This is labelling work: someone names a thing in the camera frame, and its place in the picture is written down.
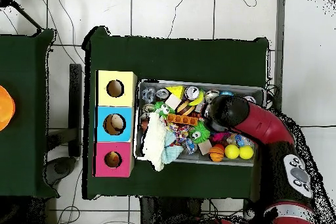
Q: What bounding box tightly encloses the mint green waffle cloth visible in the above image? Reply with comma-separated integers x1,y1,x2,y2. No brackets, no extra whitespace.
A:
161,129,184,165

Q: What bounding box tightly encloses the dark green table cloth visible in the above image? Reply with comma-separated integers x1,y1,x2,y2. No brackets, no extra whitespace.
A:
0,29,56,198
83,26,271,200

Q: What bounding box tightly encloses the shallow wire mesh bin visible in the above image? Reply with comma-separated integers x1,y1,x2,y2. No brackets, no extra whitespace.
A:
135,79,265,167

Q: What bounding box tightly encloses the yellow toy banana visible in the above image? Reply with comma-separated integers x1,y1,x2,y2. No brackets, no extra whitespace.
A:
188,90,205,107

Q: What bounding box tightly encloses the wooden box with three holes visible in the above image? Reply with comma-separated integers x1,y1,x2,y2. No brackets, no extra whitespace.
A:
94,70,138,178

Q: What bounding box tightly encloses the wooden cube block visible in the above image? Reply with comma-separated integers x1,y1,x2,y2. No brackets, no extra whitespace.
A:
165,95,182,110
198,139,213,156

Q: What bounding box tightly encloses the orange plate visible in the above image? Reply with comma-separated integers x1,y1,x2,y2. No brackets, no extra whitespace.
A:
0,85,16,132

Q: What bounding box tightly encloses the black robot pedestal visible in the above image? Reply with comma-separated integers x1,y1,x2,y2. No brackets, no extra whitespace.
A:
138,197,211,224

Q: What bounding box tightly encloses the green spiky ball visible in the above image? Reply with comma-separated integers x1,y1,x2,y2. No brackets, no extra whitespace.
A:
188,123,211,143
154,102,175,119

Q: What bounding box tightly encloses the yellow plastic block toy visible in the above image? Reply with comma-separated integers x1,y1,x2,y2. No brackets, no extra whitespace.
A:
165,85,186,100

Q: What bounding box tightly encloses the silver metal can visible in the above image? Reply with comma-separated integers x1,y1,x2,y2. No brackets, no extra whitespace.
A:
155,88,170,101
184,85,201,101

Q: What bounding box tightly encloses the yellow ball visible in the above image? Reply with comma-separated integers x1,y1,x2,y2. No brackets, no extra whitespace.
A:
224,145,240,160
238,145,255,161

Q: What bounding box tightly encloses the small orange basketball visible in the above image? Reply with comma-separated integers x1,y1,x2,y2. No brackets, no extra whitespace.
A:
209,146,225,162

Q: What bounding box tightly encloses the small orange plastic block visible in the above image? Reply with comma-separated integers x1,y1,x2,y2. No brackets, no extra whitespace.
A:
167,113,200,127

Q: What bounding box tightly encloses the colourful patterned cloth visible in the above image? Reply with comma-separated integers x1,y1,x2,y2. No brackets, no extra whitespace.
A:
169,125,192,145

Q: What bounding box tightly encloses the cream yellow waffle cloth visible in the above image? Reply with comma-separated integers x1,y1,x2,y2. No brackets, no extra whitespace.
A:
142,112,169,172

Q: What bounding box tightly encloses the yellow plush duck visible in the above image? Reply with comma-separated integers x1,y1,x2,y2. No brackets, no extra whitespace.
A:
106,152,121,168

